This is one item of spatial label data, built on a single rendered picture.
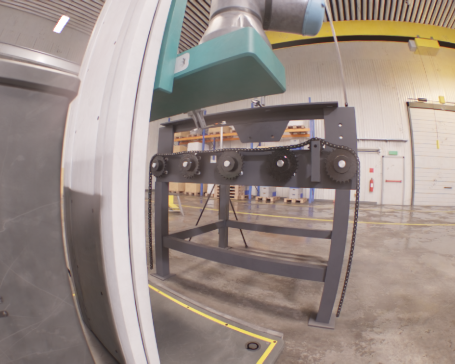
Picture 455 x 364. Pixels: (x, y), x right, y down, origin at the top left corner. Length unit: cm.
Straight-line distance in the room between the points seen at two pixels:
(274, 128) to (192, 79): 82
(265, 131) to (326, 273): 82
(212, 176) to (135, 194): 98
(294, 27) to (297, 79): 1109
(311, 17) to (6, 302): 62
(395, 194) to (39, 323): 1050
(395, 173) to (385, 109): 299
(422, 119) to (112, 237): 1148
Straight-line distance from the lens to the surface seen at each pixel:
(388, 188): 1036
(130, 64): 36
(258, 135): 119
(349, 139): 109
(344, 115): 112
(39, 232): 18
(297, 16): 51
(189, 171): 132
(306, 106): 112
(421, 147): 1110
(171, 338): 65
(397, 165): 1053
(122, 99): 33
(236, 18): 43
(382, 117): 1088
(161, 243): 160
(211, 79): 40
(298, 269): 115
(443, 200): 1154
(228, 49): 35
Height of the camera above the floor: 76
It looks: level
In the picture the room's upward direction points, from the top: 2 degrees clockwise
